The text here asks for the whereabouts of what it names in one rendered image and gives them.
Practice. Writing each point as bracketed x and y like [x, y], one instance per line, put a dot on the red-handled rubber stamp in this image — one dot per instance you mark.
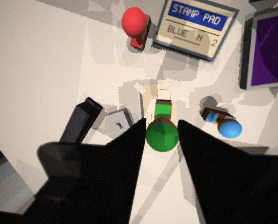
[136, 24]

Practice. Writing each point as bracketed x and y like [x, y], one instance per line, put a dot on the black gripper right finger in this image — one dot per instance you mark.
[227, 180]

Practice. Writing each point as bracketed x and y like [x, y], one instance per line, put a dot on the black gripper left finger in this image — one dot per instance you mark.
[118, 162]

